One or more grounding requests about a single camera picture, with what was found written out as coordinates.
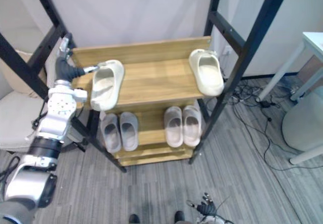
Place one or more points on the grey foam slipper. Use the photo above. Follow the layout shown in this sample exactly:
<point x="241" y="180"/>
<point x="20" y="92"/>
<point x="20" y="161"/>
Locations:
<point x="129" y="131"/>
<point x="111" y="133"/>

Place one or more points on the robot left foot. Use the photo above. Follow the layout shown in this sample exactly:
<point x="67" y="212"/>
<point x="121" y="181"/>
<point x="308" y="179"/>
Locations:
<point x="134" y="219"/>

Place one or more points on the beige cushioned chair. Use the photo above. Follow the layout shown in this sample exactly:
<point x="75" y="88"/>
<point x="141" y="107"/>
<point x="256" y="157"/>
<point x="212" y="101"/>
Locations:
<point x="15" y="113"/>

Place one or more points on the white wall socket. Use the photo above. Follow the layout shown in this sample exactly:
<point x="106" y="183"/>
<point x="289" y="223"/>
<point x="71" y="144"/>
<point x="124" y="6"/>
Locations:
<point x="227" y="50"/>

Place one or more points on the cream foam slipper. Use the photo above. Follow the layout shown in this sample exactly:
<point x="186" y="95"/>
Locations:
<point x="107" y="83"/>
<point x="207" y="72"/>

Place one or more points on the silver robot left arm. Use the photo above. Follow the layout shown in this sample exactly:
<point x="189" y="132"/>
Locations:
<point x="40" y="143"/>

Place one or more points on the wooden shoe rack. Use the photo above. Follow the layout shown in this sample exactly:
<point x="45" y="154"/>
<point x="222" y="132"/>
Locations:
<point x="154" y="82"/>

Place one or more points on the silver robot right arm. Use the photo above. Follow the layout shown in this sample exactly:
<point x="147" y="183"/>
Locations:
<point x="214" y="219"/>

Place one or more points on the white round stool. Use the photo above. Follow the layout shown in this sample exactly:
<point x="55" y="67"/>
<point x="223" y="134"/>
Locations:
<point x="302" y="130"/>

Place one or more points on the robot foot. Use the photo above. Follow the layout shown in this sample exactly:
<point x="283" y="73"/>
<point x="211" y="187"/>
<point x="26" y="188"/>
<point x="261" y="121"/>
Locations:
<point x="134" y="219"/>
<point x="179" y="217"/>

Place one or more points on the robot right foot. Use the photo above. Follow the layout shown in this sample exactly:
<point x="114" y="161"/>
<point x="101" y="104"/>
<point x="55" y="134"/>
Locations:
<point x="179" y="217"/>

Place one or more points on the pale pink foam slipper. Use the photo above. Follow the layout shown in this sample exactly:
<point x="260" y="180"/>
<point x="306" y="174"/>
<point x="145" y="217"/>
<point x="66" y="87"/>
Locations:
<point x="173" y="128"/>
<point x="191" y="126"/>

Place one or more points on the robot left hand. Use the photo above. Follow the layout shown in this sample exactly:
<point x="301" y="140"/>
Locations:
<point x="63" y="68"/>

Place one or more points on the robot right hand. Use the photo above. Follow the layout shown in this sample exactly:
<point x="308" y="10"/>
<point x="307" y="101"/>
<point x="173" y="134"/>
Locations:
<point x="206" y="205"/>

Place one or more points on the white table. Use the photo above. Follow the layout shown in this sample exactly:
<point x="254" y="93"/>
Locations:
<point x="302" y="65"/>

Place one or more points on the black metal frame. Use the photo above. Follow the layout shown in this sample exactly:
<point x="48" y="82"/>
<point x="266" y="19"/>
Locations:
<point x="232" y="65"/>

